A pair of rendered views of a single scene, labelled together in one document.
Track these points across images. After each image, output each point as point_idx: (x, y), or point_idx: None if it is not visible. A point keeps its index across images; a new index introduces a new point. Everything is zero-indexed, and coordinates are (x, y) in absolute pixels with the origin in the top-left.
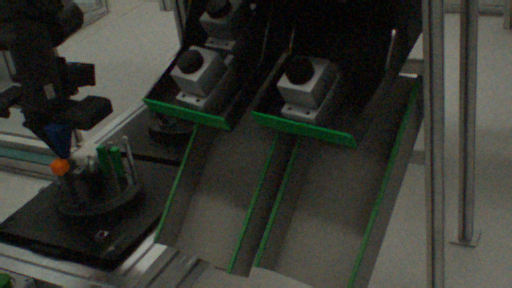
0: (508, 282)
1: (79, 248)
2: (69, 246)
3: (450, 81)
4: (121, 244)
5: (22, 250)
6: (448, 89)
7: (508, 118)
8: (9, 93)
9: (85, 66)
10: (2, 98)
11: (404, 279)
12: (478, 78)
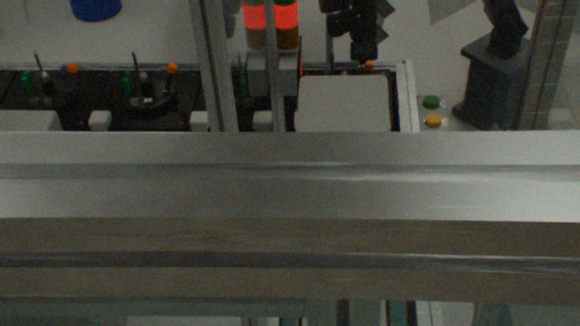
0: (304, 7)
1: (389, 84)
2: (390, 89)
3: (97, 51)
4: (377, 71)
5: (400, 110)
6: (111, 50)
7: (152, 23)
8: (364, 45)
9: (337, 13)
10: (372, 45)
11: (315, 32)
12: (92, 40)
